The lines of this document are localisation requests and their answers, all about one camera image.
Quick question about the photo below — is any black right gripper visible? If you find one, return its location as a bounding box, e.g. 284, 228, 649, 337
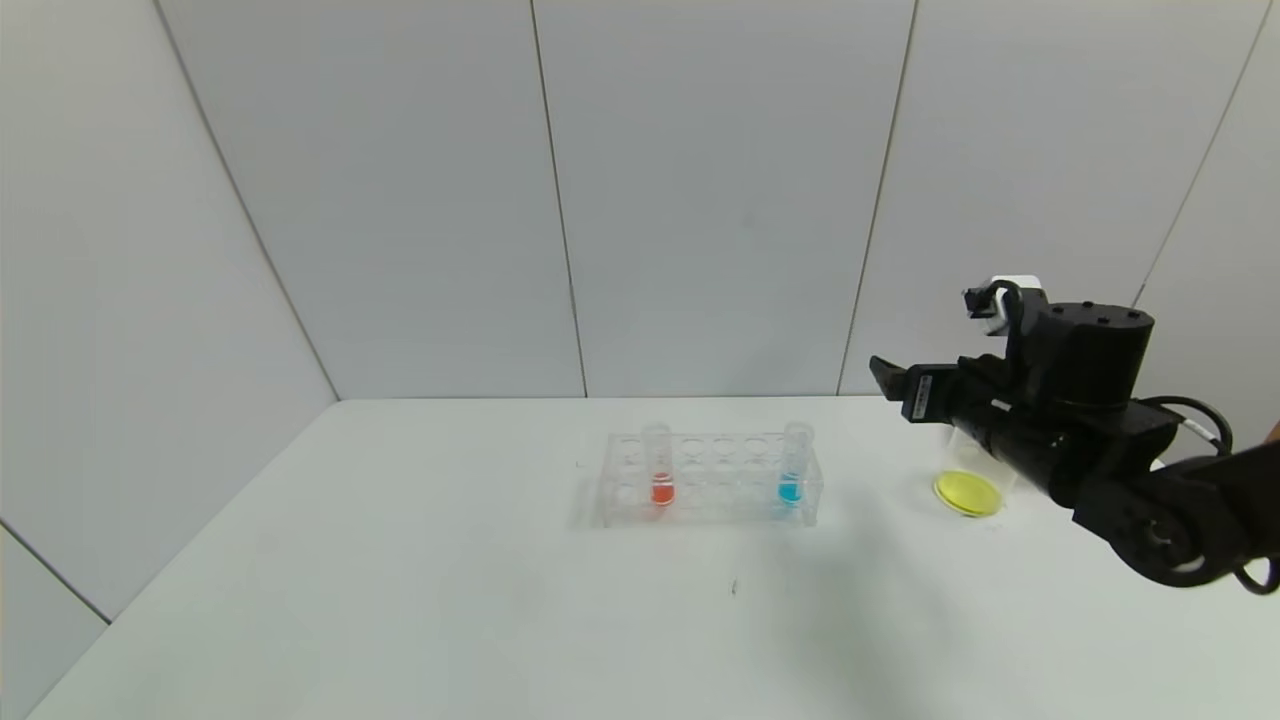
869, 355, 1067, 481

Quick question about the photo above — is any clear glass beaker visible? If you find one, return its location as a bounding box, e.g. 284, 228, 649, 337
932, 420, 1036, 519

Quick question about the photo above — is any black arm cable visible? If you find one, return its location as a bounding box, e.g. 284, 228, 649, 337
1140, 396, 1237, 459

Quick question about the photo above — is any clear plastic test tube rack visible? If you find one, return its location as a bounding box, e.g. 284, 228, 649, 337
598, 430, 824, 528

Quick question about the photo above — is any black camera cable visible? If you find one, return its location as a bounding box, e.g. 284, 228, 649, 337
985, 280, 1027, 373

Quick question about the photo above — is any test tube with red pigment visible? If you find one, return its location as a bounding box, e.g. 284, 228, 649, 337
643, 422, 677, 507

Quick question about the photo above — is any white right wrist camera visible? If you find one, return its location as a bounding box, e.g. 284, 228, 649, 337
963, 276, 1047, 337

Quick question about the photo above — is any test tube with blue pigment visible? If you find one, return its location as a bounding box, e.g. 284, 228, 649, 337
777, 421, 815, 505

